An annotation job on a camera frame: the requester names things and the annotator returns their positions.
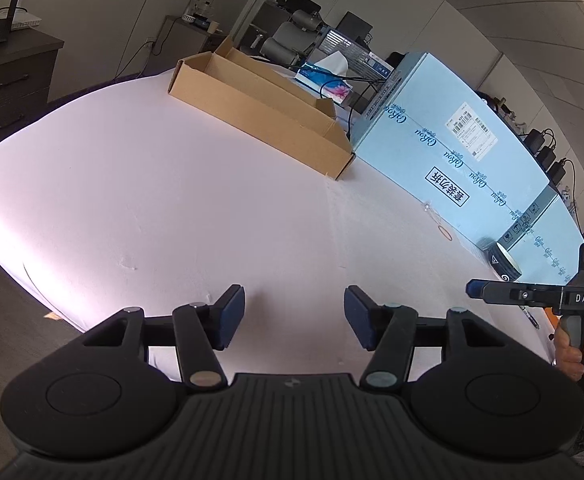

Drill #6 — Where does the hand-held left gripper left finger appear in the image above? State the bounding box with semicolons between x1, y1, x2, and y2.
82;284;247;393

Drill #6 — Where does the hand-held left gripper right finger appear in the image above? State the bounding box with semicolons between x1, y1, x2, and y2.
344;285;505;391

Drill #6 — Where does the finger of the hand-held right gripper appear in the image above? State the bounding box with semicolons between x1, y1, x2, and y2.
466;279;563;307

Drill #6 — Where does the brown cardboard box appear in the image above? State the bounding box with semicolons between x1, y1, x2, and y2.
168;35;357;181

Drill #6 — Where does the person's right hand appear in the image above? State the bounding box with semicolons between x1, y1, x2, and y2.
552;326;584;382

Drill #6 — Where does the dark blue patterned bowl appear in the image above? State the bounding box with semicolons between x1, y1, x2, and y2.
476;240;523;283

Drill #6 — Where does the plain light blue carton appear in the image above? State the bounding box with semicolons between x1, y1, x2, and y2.
497;192;584;288

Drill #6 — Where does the black power adapter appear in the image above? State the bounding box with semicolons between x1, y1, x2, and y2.
522;129;555;153
537;145;568;171
549;159;580;186

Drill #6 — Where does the labelled light blue carton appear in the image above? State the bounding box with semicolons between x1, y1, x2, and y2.
349;51;558;226

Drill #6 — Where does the blue tissue box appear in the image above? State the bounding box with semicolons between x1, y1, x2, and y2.
294;52;353;106

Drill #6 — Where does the lit computer screen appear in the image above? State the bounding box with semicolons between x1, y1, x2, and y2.
317;27;393;78

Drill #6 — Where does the brown side table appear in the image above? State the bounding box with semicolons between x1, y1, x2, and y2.
159;15;227;56

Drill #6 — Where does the grey office chair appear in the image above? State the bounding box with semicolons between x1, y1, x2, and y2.
259;7;323;68

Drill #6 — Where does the black monitor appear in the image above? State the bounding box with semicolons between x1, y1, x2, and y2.
269;0;323;16
339;11;375;41

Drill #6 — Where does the small kettle set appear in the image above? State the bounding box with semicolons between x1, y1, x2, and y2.
184;0;220;31

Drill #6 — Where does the dark wood cabinet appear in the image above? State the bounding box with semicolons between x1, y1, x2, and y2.
0;22;66;148

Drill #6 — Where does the white modem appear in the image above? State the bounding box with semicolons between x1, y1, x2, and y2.
9;7;42;30

